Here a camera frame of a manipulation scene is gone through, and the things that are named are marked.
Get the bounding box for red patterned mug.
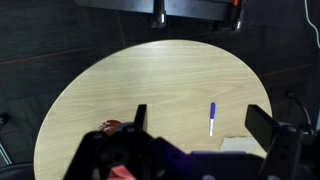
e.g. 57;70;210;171
98;120;121;136

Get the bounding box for black perforated mounting board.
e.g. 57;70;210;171
74;0;244;21

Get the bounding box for orange-red cloth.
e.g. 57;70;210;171
108;166;136;180

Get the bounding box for white wall cable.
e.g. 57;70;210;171
303;0;320;49

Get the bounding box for round wooden table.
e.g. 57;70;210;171
34;40;271;180

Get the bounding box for purple and white marker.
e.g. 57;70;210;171
209;102;216;136

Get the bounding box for grey paper card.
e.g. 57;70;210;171
220;137;266;158

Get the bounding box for black clamp orange tip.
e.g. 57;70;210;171
231;0;245;32

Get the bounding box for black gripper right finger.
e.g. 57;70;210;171
245;104;280;152

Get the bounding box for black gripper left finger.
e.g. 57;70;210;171
134;104;147;131

